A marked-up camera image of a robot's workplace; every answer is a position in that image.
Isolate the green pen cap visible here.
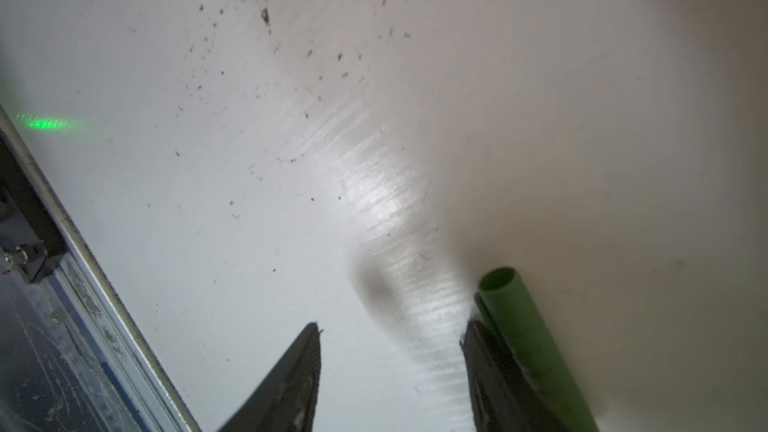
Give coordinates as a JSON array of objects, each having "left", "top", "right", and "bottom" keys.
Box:
[{"left": 475, "top": 267, "right": 598, "bottom": 431}]

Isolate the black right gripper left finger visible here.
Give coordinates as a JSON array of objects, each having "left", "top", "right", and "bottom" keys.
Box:
[{"left": 221, "top": 322, "right": 321, "bottom": 432}]

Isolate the aluminium cage frame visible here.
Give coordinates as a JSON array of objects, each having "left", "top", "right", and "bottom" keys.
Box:
[{"left": 1, "top": 116, "right": 198, "bottom": 431}]

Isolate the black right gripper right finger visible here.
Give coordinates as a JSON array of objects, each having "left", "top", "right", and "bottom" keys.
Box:
[{"left": 461, "top": 320, "right": 564, "bottom": 432}]

